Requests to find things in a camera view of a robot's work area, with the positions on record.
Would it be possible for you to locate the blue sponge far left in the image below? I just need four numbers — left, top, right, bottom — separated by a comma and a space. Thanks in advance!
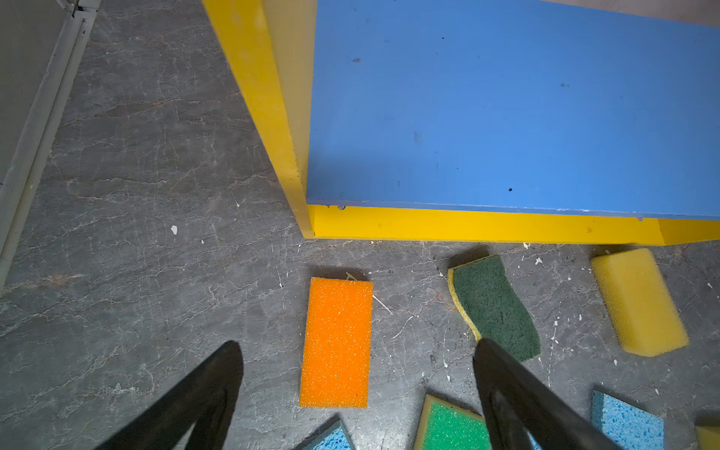
295, 419, 356, 450

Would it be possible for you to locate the blue sponge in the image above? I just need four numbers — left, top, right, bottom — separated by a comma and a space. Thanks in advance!
591, 390, 665, 450
295, 419, 356, 450
527, 432, 543, 450

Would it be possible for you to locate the orange sponge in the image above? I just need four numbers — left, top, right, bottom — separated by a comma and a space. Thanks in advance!
298, 277, 373, 409

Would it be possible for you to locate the green scouring sponge left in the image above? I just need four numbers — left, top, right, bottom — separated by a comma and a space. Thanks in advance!
447, 255, 541, 362

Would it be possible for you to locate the bright green sponge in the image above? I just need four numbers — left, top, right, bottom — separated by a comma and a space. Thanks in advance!
414, 394, 491, 450

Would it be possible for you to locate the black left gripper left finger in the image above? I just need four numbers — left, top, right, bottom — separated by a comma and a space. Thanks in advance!
99, 340, 244, 449

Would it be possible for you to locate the blue sponge middle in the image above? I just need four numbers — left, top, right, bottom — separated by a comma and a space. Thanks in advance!
527, 432, 543, 450

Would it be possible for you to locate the aluminium frame profile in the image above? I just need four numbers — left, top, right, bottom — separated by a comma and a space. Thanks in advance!
1, 1, 101, 279

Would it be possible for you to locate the yellow shelf unit frame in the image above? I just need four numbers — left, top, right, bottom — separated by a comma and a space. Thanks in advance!
204, 1, 719, 246

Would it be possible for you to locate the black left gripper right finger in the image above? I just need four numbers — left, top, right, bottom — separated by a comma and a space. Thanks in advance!
472, 337, 619, 449

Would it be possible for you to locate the yellow sponge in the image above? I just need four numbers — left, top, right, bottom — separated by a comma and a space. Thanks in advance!
591, 249, 689, 357
695, 426, 720, 450

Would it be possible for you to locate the blue sponge right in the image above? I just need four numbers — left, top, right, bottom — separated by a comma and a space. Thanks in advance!
591, 390, 665, 450

